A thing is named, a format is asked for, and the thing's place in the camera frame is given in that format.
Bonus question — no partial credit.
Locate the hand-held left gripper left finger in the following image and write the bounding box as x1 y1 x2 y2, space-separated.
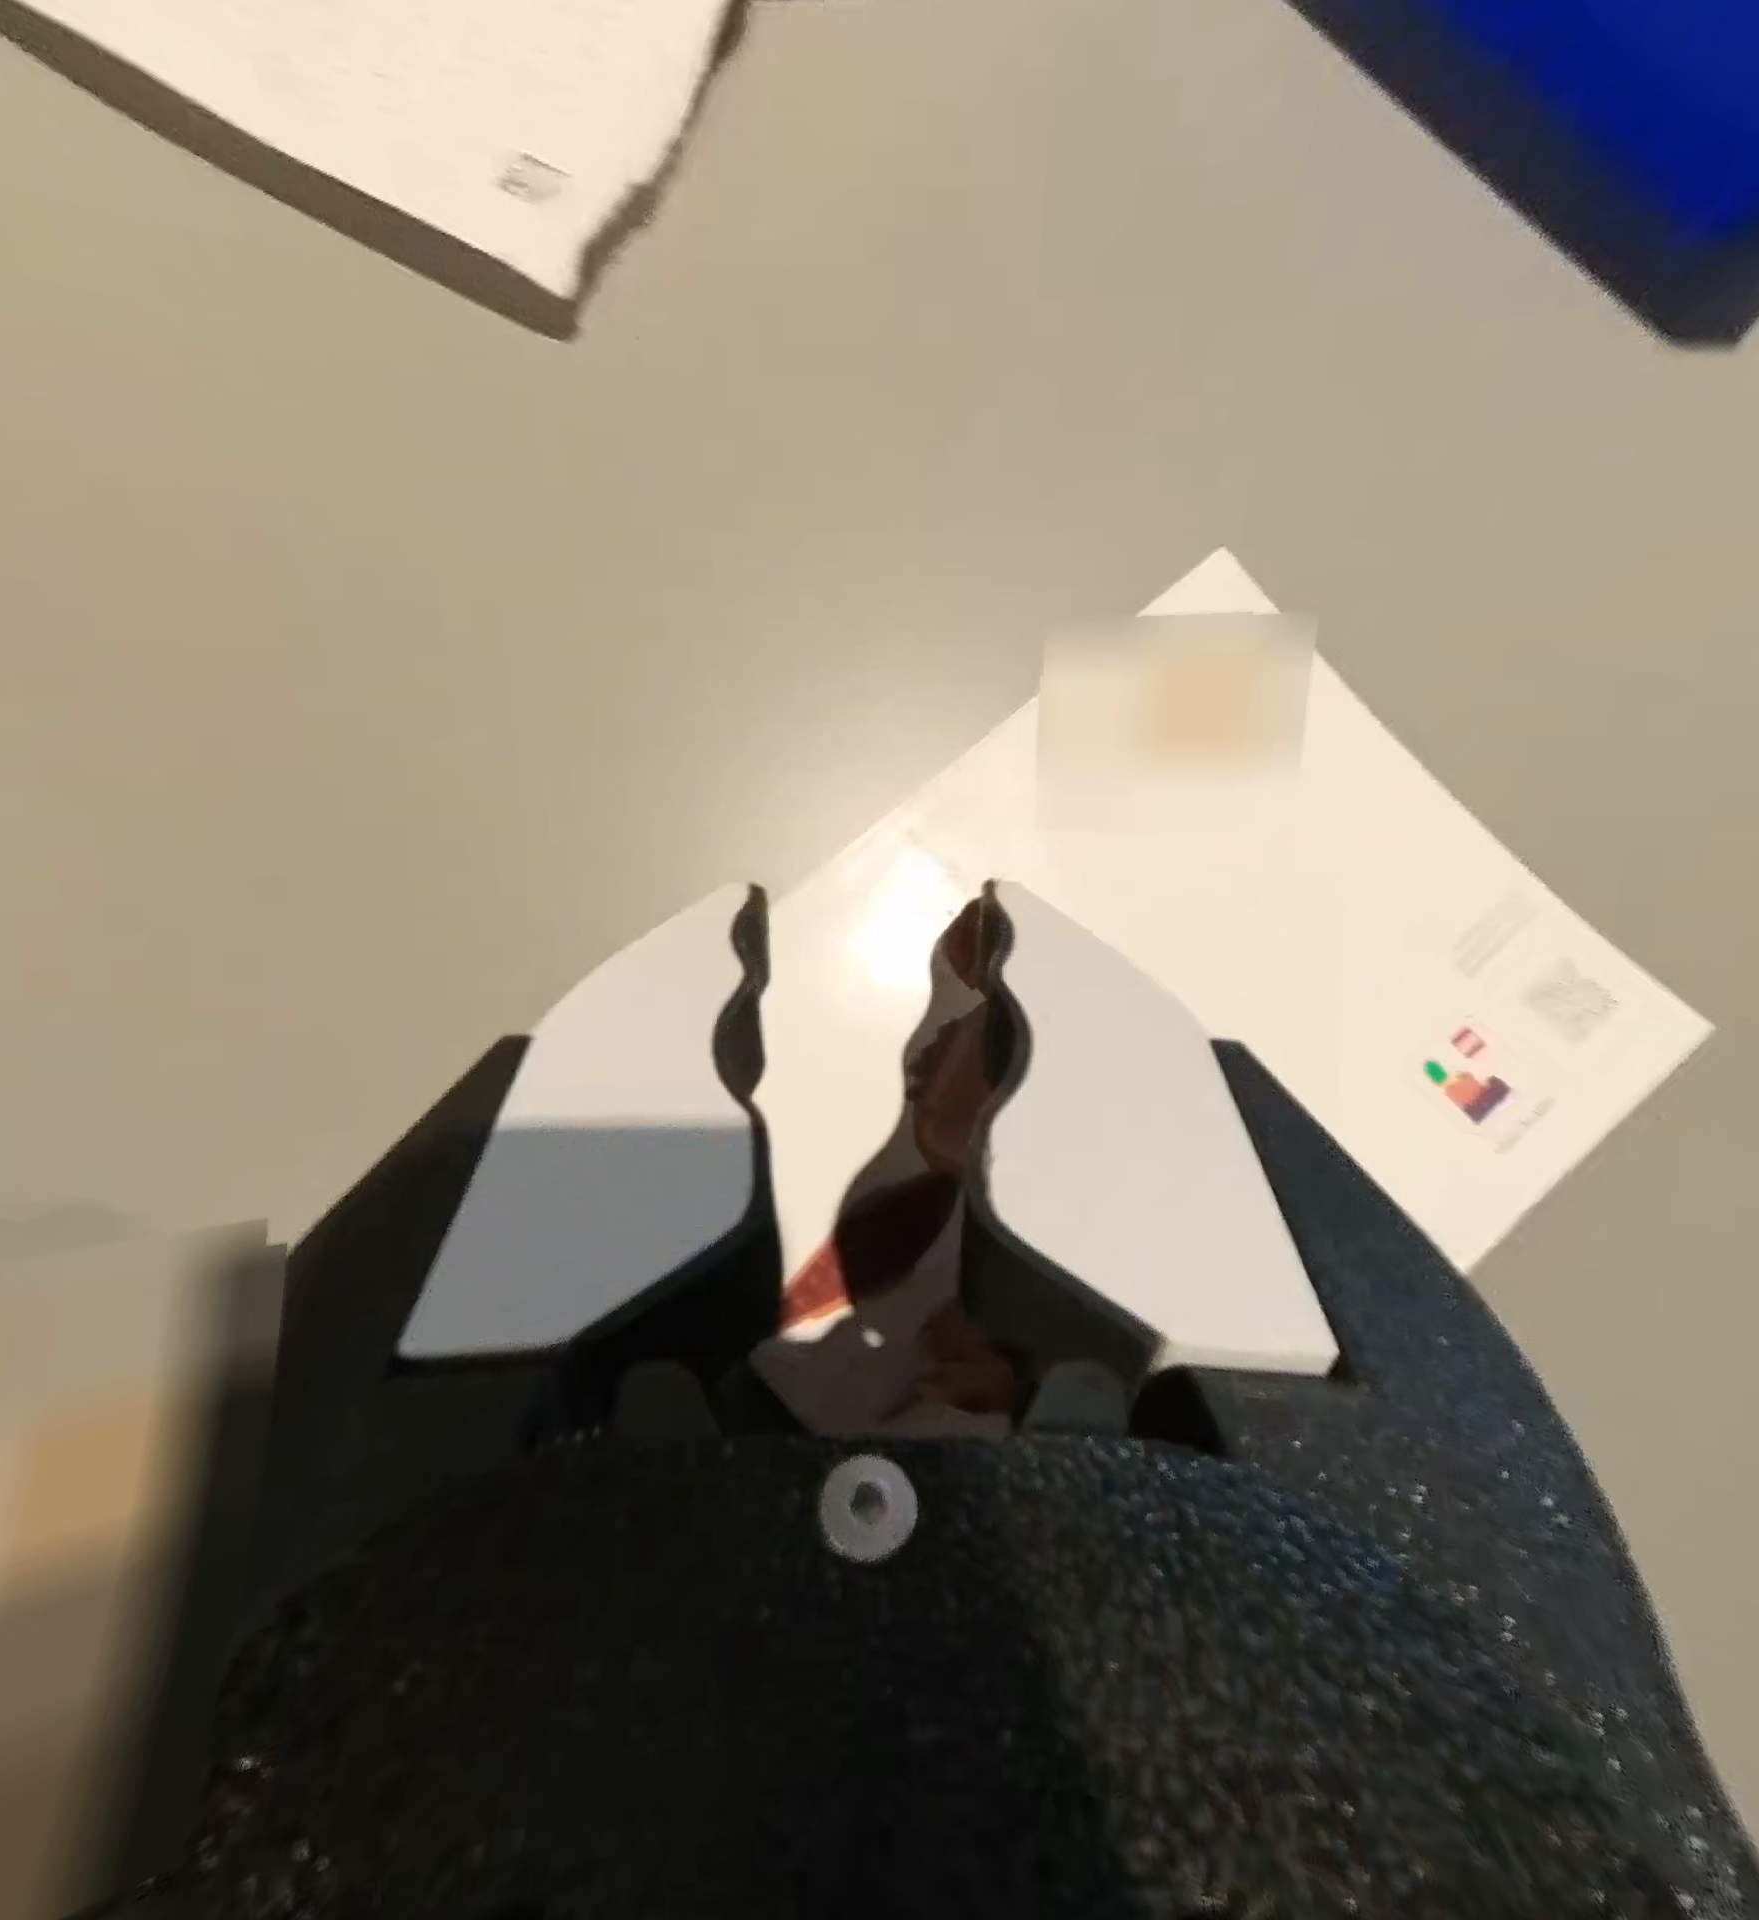
391 881 788 1366

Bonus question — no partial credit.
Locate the grey desk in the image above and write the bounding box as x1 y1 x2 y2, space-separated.
0 0 1759 1500

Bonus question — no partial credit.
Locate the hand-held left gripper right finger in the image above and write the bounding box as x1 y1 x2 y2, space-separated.
972 881 1341 1385

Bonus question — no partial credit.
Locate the torn white paper bag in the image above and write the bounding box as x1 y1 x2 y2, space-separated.
0 0 750 345

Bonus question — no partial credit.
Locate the blue plastic bin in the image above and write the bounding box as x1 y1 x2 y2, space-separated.
1280 0 1759 353

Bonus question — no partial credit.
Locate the toy brick instruction booklet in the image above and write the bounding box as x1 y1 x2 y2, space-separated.
750 547 1716 1446

